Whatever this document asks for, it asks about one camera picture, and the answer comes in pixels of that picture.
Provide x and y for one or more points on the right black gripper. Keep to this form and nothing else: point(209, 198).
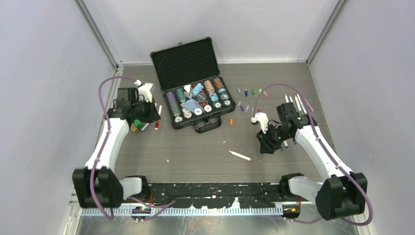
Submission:
point(267, 146)

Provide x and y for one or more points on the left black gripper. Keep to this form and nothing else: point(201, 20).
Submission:
point(153, 115)

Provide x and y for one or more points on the orange cap white marker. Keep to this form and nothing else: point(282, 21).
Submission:
point(240, 155)

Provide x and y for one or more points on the green cap white marker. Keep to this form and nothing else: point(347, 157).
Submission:
point(298, 104)

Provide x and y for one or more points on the lime green cap marker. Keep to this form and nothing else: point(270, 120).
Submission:
point(301, 104)

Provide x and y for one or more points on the pink marker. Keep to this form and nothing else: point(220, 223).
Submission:
point(308, 104)

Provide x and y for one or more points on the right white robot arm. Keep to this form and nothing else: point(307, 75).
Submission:
point(341, 193)

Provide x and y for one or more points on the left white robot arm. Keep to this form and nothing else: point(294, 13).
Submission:
point(96, 184)

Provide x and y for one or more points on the green toy block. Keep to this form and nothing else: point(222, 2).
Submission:
point(137, 123)

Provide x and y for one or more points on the black poker chip case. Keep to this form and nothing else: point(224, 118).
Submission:
point(195, 93)

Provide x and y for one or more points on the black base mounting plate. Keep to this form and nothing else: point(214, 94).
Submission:
point(219, 195)

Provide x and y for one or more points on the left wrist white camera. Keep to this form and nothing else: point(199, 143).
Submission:
point(144, 91)

